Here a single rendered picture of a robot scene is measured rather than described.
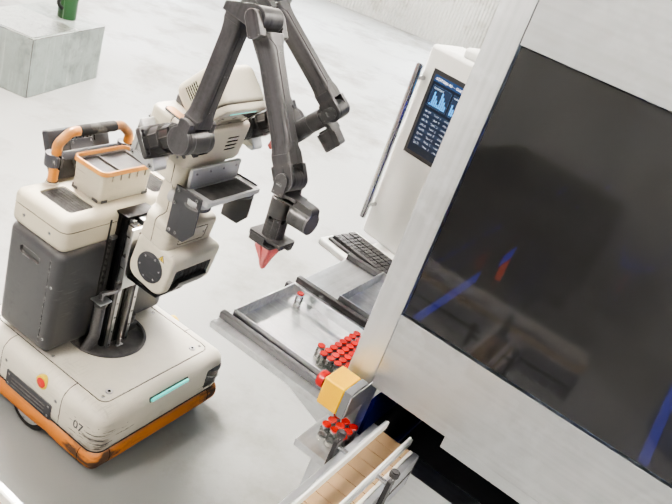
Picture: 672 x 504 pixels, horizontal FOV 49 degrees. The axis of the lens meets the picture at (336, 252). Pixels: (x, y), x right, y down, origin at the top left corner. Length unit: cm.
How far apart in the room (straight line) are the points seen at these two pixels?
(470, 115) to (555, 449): 66
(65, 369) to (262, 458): 80
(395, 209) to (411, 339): 120
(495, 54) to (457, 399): 69
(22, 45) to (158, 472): 333
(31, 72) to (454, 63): 340
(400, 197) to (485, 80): 135
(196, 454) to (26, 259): 92
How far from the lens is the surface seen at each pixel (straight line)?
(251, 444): 292
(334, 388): 161
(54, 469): 269
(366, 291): 228
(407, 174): 267
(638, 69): 133
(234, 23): 185
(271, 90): 179
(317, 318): 206
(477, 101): 141
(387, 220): 275
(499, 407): 155
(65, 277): 247
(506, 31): 138
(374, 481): 158
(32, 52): 528
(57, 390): 258
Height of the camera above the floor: 198
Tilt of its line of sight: 27 degrees down
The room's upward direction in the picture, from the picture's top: 20 degrees clockwise
